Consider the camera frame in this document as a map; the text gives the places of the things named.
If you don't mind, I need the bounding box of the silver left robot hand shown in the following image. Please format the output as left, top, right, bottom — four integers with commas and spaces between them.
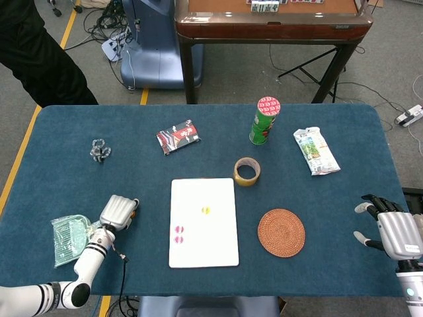
98, 194, 140, 231

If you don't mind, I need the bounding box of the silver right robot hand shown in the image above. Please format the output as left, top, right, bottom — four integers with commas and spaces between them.
353, 194, 423, 262

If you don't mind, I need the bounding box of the blue robot base column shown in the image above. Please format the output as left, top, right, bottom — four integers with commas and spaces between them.
120, 0, 204, 90

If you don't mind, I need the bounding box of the white rectangular board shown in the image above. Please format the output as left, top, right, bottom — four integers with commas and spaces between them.
168, 178, 240, 269

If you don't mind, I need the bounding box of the blue table cloth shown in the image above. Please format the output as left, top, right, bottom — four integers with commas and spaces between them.
0, 104, 410, 298

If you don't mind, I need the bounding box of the green dustpan set in bag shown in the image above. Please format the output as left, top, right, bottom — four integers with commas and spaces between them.
51, 214, 106, 269

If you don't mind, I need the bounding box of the red black snack packet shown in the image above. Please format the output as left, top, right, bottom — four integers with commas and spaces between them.
155, 119, 202, 157

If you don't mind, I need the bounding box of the round woven rattan coaster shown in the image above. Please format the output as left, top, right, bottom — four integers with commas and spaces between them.
257, 208, 307, 259

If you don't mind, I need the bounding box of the white power strip black plug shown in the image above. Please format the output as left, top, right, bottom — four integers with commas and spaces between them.
395, 104, 423, 127

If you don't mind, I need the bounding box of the white green snack bag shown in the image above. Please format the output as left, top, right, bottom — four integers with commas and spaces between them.
293, 126, 342, 176

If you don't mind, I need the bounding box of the brown packing tape roll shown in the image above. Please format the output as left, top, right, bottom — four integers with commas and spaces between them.
233, 157, 262, 188

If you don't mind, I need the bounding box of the blue grey robot chassis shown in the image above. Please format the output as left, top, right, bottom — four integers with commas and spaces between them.
137, 295, 282, 317

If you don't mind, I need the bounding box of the white power strip with plugs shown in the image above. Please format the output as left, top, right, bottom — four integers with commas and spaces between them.
100, 28, 133, 63

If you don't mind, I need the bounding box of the person in black trousers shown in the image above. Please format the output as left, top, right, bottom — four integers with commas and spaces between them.
0, 0, 99, 107

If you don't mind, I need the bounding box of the green chip can red lid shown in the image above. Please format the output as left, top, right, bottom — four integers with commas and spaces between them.
249, 96, 282, 146

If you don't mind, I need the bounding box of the brown mahjong table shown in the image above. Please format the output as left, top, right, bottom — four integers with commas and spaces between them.
174, 0, 374, 105

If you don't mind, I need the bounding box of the white mahjong tile row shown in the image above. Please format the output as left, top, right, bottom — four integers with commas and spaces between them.
250, 0, 280, 14

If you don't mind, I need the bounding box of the black arm cable with plug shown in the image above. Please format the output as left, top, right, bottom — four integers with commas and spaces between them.
110, 242, 130, 298

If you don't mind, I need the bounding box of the black floor cable bundle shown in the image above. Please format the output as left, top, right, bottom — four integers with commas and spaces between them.
84, 0, 133, 44

